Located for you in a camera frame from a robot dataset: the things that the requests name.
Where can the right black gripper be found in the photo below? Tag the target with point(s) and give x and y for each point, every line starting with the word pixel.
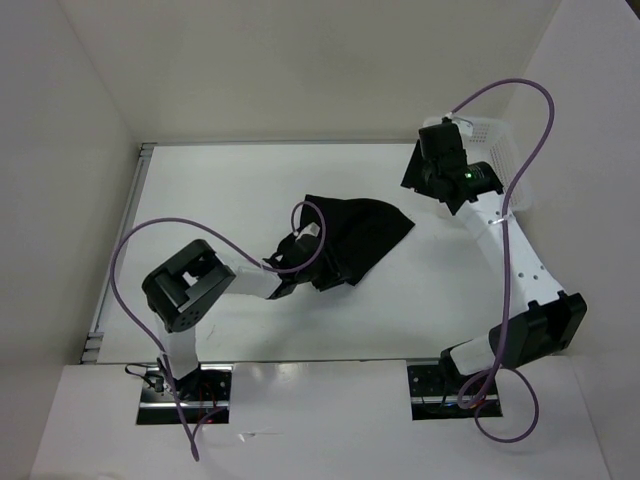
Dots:
pixel 412 176

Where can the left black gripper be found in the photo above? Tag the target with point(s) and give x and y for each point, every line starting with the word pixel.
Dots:
pixel 331 276

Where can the black skirt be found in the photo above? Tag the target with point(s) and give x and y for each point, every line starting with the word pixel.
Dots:
pixel 362 231

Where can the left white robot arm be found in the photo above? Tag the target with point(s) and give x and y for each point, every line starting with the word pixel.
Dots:
pixel 182 290

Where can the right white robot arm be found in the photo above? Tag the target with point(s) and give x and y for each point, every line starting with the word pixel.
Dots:
pixel 540 318

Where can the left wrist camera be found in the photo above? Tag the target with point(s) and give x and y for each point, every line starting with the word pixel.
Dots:
pixel 309 234

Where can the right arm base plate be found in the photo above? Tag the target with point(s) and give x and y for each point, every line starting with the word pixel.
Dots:
pixel 432 396

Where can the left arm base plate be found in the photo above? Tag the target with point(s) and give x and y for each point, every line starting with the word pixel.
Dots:
pixel 206 395

